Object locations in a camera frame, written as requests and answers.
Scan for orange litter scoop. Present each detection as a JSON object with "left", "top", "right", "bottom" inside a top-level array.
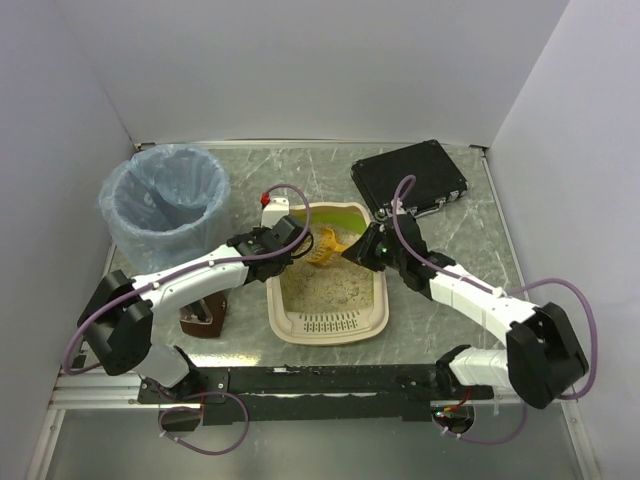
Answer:
[{"left": 307, "top": 227, "right": 349, "bottom": 266}]

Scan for beige green litter box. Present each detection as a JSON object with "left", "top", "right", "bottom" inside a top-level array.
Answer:
[{"left": 267, "top": 202, "right": 389, "bottom": 346}]

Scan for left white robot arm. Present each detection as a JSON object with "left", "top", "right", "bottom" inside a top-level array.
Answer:
[{"left": 76, "top": 214, "right": 310, "bottom": 388}]

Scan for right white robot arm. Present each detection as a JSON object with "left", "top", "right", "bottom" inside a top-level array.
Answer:
[{"left": 342, "top": 214, "right": 590, "bottom": 409}]

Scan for black hard case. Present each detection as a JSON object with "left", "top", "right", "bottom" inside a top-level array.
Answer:
[{"left": 351, "top": 140, "right": 469, "bottom": 220}]

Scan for brown leather holder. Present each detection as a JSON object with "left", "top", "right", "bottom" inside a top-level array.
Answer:
[{"left": 179, "top": 292, "right": 227, "bottom": 339}]

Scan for trash bin with blue bag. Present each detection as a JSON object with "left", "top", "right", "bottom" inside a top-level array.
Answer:
[{"left": 98, "top": 144, "right": 232, "bottom": 273}]

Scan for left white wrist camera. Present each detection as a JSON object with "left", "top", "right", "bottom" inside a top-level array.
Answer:
[{"left": 261, "top": 193, "right": 290, "bottom": 228}]

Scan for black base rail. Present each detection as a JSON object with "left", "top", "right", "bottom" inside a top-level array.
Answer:
[{"left": 138, "top": 364, "right": 494, "bottom": 426}]

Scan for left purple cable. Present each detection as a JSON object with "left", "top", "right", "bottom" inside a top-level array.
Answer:
[{"left": 62, "top": 184, "right": 316, "bottom": 455}]

